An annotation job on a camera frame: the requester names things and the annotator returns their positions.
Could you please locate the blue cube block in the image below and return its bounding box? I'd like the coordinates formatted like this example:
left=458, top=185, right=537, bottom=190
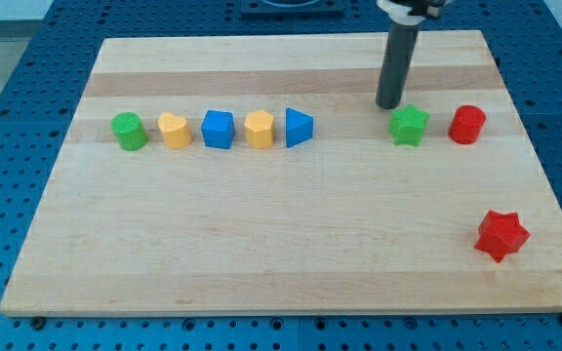
left=201, top=110, right=235, bottom=149

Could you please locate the blue triangle block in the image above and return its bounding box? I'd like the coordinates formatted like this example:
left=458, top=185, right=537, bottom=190
left=285, top=107, right=314, bottom=148

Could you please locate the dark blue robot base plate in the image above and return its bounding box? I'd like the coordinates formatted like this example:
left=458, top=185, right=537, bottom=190
left=239, top=0, right=344, bottom=19

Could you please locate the wooden board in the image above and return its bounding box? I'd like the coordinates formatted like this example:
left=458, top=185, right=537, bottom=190
left=0, top=30, right=562, bottom=317

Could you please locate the yellow heart block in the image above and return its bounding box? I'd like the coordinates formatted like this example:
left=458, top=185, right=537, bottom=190
left=157, top=112, right=192, bottom=149

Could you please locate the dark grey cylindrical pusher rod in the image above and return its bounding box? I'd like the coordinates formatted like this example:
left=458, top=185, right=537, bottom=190
left=376, top=22, right=420, bottom=109

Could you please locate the red star block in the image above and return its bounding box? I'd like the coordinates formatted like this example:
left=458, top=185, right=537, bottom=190
left=474, top=211, right=531, bottom=263

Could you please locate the green cylinder block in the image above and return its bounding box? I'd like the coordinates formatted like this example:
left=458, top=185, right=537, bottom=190
left=110, top=112, right=148, bottom=151

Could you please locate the green star block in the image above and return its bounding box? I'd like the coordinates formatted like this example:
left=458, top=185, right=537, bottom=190
left=388, top=104, right=430, bottom=147

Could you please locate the yellow hexagon block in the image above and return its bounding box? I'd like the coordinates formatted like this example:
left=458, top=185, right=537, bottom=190
left=244, top=110, right=274, bottom=149

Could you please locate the red cylinder block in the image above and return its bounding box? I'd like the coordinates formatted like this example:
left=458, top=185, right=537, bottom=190
left=448, top=105, right=487, bottom=144

